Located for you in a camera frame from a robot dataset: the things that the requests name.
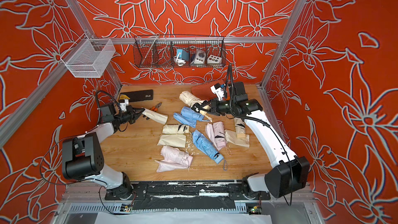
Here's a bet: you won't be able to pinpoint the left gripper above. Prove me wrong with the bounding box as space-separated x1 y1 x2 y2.
113 106 144 125

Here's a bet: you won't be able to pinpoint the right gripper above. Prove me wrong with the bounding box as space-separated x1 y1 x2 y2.
199 99 237 117

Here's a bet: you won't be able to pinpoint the beige black unsleeved umbrella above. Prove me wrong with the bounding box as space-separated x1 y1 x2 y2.
179 91 213 122

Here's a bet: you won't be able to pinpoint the light blue sleeved umbrella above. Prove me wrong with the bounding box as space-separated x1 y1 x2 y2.
173 106 210 128

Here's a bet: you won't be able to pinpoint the cream sleeve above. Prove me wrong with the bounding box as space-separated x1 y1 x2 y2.
225 130 250 148
143 109 168 124
158 134 187 148

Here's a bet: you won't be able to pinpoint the pink sleeved umbrella short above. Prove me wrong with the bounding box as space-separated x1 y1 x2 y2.
212 121 232 156

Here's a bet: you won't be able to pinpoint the pink sleeved umbrella long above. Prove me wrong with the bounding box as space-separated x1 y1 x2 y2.
161 146 193 168

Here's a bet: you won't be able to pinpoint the cream sleeved umbrella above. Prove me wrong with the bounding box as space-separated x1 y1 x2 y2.
162 124 190 134

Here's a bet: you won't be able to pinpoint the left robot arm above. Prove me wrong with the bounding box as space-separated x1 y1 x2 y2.
62 90 145 200

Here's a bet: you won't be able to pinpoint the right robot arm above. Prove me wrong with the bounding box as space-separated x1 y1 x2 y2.
180 66 310 198

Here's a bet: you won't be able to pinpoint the red plastic tool case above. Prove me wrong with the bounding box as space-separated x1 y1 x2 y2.
191 80 224 101

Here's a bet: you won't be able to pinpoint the black yellow tool box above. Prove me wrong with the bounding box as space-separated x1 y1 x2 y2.
118 89 154 103

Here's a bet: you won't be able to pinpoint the small cream folded umbrella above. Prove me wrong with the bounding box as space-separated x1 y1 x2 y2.
233 118 246 139

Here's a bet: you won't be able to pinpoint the white mesh basket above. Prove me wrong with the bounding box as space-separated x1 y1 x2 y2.
61 39 116 78

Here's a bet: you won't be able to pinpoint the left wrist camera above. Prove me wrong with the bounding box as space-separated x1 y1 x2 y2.
119 99 129 112

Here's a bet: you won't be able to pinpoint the orange handled pliers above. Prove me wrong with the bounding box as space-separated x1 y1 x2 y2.
145 102 162 120

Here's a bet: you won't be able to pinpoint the black wire wall basket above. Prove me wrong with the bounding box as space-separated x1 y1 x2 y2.
133 34 227 68

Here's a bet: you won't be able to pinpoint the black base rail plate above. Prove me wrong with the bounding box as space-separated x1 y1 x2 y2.
105 180 271 213

